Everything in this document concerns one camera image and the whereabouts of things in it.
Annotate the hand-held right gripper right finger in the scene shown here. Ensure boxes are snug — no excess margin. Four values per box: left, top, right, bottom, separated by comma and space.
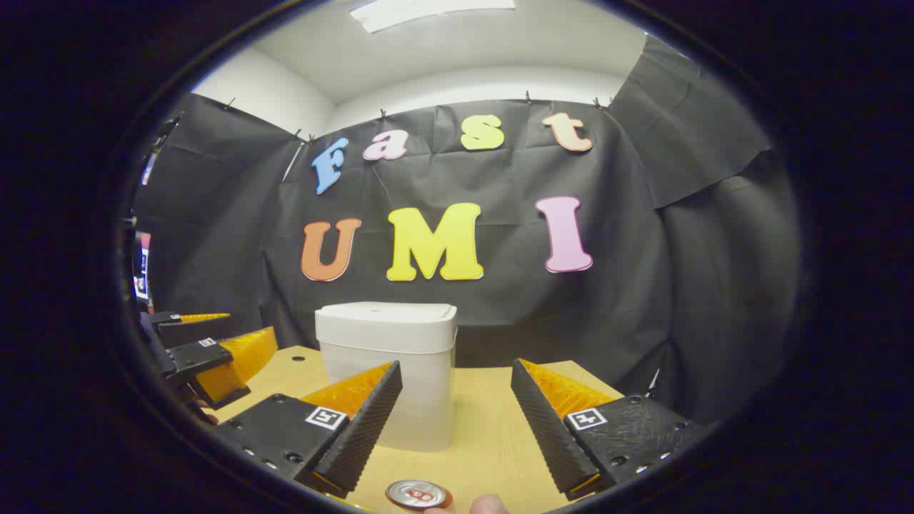
511, 358, 708, 500

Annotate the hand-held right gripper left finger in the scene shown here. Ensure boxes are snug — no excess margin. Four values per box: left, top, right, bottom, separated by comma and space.
213, 361, 403, 499

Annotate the silver red pop can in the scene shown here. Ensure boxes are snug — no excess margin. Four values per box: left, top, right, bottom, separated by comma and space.
386, 479, 453, 512

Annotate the white desktop garbage bin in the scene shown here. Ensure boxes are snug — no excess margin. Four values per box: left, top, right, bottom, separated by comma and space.
315, 301, 458, 453

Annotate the wooden desktop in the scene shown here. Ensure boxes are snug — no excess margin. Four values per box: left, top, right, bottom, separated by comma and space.
207, 346, 626, 514

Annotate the computer monitor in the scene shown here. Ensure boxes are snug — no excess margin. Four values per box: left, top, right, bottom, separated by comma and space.
132, 232, 153, 301

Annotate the black backdrop cloth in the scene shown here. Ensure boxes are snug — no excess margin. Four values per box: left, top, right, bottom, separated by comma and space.
132, 36, 800, 429

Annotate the ceiling light panel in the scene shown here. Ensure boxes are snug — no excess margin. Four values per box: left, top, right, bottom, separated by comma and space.
350, 0, 516, 34

